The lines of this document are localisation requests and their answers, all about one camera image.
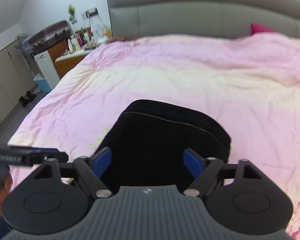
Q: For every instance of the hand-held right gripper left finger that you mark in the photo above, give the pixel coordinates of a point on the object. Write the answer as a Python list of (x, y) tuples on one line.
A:
[(103, 161)]

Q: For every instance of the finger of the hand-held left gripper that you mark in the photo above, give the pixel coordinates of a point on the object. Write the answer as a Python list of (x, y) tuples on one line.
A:
[(50, 150)]

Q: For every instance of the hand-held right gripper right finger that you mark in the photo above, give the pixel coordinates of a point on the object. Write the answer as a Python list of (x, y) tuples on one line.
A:
[(192, 161)]

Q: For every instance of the black pants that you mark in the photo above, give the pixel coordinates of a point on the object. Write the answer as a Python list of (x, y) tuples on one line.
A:
[(165, 140)]

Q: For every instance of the pair of black shoes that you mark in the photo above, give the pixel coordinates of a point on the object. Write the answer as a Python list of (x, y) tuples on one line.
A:
[(27, 98)]

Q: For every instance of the blue plastic bin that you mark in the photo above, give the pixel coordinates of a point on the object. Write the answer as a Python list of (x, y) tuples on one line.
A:
[(42, 84)]

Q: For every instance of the white narrow cabinet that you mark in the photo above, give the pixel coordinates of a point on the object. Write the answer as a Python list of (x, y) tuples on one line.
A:
[(47, 70)]

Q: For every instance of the pink duvet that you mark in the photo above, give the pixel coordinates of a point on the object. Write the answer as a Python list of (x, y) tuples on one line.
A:
[(190, 75)]

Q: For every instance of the wooden nightstand with cosmetics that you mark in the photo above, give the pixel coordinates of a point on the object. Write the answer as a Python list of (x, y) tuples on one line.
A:
[(70, 60)]

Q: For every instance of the standing electric fan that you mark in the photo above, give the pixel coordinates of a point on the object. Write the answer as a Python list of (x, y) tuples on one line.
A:
[(23, 45)]

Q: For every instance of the cluster of cosmetic bottles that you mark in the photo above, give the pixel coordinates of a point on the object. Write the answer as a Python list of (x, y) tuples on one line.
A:
[(82, 41)]

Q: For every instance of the dark brown case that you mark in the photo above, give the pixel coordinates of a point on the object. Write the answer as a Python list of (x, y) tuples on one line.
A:
[(50, 35)]

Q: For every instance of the brown blanket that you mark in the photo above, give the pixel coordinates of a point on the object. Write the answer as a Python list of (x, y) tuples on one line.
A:
[(125, 38)]

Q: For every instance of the clear table lamp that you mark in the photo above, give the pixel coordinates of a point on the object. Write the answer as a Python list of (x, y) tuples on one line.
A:
[(98, 27)]

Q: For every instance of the small green potted plant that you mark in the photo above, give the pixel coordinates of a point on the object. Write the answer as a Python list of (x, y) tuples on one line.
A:
[(71, 12)]

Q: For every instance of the magenta pillow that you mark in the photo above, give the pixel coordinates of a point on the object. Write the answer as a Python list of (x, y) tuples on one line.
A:
[(258, 28)]

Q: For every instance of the grey bed headboard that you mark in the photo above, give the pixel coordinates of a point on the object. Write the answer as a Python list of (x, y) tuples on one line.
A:
[(202, 10)]

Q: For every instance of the wall power outlet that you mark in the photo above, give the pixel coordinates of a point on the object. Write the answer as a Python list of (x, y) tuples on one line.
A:
[(90, 12)]

